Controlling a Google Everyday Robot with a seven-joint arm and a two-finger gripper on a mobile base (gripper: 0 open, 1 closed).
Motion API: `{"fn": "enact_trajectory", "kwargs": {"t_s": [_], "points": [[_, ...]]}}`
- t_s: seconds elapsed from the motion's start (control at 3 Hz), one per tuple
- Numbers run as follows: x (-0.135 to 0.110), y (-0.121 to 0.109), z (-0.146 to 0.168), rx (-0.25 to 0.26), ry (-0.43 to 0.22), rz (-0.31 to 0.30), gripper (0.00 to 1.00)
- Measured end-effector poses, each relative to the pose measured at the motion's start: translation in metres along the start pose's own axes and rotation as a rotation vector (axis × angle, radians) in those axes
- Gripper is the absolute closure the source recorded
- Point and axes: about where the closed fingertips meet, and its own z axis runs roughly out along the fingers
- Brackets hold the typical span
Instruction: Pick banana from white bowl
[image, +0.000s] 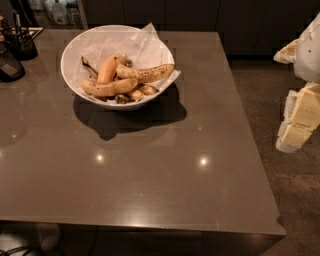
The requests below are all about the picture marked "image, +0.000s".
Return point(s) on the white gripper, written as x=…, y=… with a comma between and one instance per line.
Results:
x=309, y=55

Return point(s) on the spotted yellow banana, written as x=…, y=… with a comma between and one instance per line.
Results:
x=145, y=75

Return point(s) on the small dark banana pieces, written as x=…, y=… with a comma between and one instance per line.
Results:
x=136, y=94

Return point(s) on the white ceramic bowl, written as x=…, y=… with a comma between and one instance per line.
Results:
x=80, y=43

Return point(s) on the orange-yellow banana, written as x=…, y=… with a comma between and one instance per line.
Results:
x=107, y=70

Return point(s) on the brown spotted lower banana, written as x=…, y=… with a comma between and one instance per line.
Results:
x=114, y=88

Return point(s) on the white paper liner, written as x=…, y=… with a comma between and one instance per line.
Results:
x=133, y=43

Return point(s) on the white bottle in background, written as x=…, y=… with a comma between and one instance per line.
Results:
x=59, y=13

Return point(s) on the black mesh utensil holder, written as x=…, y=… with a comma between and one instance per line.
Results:
x=22, y=44

